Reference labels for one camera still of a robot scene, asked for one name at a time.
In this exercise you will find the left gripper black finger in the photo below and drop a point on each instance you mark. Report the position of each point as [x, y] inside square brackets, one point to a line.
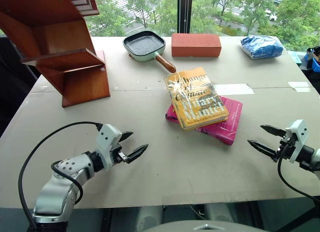
[126, 136]
[136, 154]

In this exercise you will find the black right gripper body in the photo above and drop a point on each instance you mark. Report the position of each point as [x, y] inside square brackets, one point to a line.
[286, 147]

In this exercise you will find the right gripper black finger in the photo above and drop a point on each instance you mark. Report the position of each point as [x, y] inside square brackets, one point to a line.
[273, 130]
[263, 148]

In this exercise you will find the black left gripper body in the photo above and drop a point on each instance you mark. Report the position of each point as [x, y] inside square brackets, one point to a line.
[119, 155]

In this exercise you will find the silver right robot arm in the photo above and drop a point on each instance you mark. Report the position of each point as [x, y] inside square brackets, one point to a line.
[311, 157]

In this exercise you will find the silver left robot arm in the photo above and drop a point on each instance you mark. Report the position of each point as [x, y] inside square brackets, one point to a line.
[58, 189]

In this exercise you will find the pink book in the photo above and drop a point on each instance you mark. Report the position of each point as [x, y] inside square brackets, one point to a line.
[228, 122]

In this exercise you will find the yellow hardcover book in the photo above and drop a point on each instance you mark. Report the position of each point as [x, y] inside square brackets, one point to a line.
[197, 102]

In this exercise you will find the wooden shelf rack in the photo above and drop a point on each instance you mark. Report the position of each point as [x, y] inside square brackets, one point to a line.
[57, 34]

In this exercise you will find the small white tape patch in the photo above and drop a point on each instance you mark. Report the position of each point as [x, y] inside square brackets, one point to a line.
[298, 85]

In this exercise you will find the large white tape patch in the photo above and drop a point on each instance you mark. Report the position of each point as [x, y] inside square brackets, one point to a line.
[235, 89]

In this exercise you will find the white rounded shape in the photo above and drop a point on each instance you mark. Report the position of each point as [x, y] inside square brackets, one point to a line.
[150, 219]
[220, 213]

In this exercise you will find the blue storage box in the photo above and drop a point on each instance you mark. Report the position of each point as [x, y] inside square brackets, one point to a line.
[312, 63]

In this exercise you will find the blue plastic bag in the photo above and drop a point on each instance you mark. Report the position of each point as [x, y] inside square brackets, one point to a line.
[261, 47]

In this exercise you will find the green square frying pan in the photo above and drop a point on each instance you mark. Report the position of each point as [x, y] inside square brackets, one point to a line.
[145, 45]

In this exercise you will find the grey robot torso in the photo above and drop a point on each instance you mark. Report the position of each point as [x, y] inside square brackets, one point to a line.
[205, 227]

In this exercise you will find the red brick block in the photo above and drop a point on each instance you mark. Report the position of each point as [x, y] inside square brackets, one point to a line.
[196, 44]

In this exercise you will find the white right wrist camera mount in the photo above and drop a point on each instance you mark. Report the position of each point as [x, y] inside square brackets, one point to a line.
[300, 134]

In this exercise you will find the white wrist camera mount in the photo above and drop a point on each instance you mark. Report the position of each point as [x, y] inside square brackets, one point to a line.
[300, 134]
[107, 139]

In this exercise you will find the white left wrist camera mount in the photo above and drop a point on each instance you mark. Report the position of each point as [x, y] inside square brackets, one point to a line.
[107, 139]

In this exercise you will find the black window frame post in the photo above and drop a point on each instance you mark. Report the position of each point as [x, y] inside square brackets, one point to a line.
[184, 12]

